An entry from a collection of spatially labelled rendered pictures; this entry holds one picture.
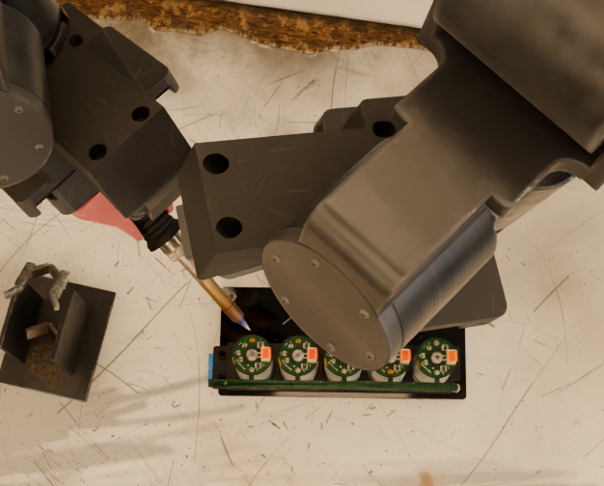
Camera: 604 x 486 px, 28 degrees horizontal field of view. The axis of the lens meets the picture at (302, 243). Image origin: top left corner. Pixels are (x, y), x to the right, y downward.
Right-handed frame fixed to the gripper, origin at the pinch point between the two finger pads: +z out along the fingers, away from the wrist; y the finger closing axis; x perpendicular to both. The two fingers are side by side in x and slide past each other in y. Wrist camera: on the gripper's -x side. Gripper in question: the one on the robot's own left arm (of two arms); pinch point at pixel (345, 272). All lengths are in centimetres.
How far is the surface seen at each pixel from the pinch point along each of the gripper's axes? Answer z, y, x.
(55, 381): 24.5, -1.4, -11.6
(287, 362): 14.4, 1.4, 0.8
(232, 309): 11.8, -1.7, -2.7
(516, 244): 15.2, -4.2, 18.8
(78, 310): 20.2, -4.9, -10.1
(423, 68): 16.1, -17.9, 15.7
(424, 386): 12.0, 4.6, 8.2
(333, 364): 13.6, 2.2, 3.4
